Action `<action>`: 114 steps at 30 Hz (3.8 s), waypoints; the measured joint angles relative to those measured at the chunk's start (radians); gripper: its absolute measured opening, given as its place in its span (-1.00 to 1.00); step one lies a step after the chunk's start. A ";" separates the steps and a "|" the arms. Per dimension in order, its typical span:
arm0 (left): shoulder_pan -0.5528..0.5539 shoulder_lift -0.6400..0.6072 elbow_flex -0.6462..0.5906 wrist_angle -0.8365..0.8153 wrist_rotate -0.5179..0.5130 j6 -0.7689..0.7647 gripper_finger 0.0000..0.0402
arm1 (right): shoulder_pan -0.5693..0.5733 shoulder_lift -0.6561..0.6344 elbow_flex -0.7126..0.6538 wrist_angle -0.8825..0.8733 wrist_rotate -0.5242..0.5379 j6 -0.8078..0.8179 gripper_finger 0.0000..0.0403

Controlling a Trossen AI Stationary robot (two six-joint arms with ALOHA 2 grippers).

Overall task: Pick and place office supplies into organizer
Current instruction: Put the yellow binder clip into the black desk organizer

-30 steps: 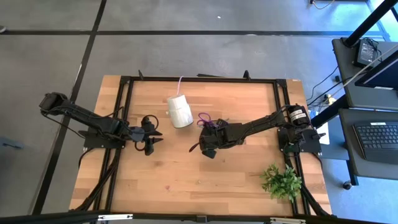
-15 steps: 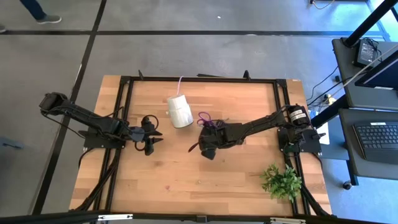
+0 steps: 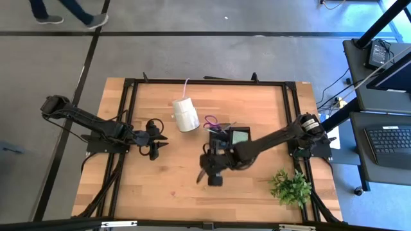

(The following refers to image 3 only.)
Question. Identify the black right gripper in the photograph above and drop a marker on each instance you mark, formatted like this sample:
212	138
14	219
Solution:
220	162

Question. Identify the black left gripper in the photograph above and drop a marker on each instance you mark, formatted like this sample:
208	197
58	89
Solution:
141	138

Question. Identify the teal pencil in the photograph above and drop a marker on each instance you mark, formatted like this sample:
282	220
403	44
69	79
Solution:
212	131

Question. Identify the grey pencil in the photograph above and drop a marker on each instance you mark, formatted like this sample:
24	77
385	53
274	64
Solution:
232	125

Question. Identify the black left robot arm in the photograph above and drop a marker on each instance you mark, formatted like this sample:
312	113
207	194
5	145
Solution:
96	123

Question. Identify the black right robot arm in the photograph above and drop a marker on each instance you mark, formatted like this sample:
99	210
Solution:
273	138

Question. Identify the black mesh desk organizer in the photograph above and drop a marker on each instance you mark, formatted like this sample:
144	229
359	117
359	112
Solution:
240	128

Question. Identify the white cylindrical desk lamp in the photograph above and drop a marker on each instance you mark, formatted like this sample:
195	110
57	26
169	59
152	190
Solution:
186	115

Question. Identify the green potted plant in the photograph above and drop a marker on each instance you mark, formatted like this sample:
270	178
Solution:
290	189

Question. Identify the white paper sheet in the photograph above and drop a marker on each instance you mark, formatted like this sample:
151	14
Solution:
335	142

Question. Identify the person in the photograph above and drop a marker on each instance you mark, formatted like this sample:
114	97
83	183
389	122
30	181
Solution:
77	11

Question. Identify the yellow power plug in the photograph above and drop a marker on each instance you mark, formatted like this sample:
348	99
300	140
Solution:
341	103

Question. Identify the black caster wheel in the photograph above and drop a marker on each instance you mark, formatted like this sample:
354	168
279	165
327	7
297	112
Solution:
358	191

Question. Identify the grey side desk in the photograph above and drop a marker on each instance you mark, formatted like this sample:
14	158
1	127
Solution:
356	83

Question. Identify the grey keyboard desk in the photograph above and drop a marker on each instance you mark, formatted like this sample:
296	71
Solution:
385	176

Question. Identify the black keyboard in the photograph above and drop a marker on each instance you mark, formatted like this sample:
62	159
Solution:
388	144

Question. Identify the black electronics box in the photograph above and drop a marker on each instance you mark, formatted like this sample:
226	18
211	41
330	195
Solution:
377	54

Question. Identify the black monitor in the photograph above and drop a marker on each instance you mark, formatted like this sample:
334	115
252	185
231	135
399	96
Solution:
395	80

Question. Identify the black frame clamp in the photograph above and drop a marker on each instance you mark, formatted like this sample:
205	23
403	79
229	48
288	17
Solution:
255	78
145	78

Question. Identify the black table frame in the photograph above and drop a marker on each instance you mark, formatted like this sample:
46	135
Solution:
208	82

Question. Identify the black camera rig bar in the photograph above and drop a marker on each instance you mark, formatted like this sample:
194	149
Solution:
48	224

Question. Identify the black column post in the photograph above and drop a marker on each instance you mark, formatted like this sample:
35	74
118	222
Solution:
382	22

